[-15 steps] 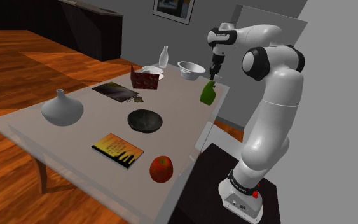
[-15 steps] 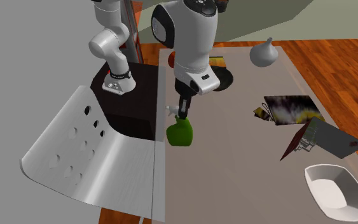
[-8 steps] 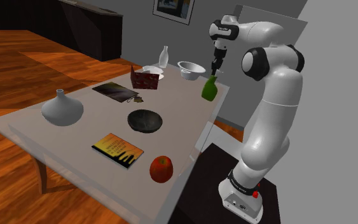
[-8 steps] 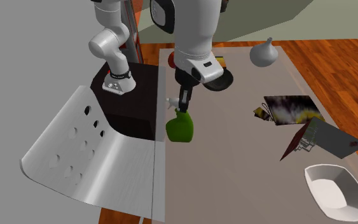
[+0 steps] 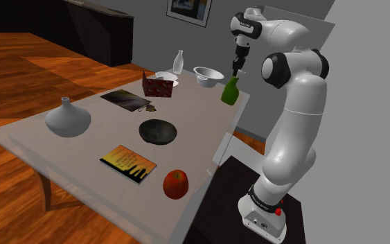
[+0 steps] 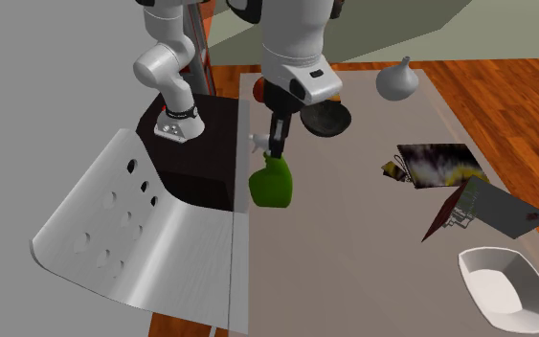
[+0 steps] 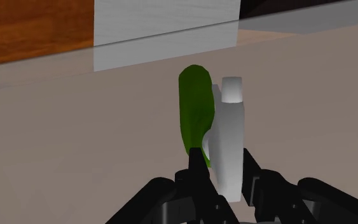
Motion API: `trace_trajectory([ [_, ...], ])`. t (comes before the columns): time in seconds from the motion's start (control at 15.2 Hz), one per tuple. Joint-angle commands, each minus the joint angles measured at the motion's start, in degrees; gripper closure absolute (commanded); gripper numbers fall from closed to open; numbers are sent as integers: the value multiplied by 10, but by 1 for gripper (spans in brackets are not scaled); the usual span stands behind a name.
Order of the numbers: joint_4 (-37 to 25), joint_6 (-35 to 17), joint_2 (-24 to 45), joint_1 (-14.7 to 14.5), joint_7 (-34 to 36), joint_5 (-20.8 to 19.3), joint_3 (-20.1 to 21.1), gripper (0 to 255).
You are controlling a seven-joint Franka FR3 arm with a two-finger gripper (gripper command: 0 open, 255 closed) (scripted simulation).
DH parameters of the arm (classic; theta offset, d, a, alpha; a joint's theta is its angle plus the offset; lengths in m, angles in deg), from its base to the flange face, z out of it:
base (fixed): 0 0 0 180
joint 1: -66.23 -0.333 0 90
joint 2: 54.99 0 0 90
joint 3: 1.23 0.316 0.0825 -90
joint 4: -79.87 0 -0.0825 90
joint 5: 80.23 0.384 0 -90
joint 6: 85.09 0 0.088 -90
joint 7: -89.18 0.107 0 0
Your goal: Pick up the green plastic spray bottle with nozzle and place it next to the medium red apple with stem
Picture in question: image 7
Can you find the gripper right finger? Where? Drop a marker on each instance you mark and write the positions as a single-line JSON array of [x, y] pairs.
[[268, 192]]

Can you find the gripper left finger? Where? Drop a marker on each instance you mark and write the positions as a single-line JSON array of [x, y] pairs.
[[197, 183]]

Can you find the white and green bottle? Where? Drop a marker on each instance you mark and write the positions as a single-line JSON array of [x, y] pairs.
[[228, 139]]

